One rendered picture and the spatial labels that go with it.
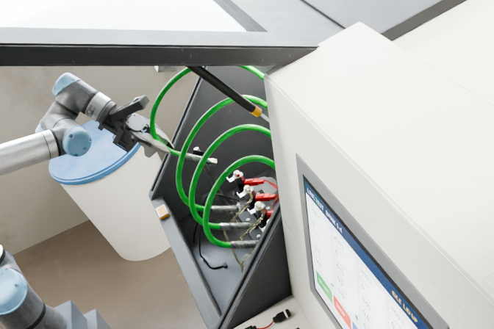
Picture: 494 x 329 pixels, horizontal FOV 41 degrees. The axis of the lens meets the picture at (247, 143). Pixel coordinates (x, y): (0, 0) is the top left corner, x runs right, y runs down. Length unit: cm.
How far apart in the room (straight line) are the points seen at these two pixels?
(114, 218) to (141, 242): 21
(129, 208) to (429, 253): 246
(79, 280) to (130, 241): 40
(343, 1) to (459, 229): 80
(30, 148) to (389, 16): 93
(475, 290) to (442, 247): 7
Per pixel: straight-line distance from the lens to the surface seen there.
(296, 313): 159
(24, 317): 193
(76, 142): 176
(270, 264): 154
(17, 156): 174
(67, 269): 373
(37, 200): 386
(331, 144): 105
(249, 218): 185
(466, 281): 82
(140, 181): 318
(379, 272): 103
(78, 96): 188
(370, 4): 149
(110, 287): 346
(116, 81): 349
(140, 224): 330
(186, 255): 190
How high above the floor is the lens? 218
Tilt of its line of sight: 35 degrees down
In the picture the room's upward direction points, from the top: 25 degrees counter-clockwise
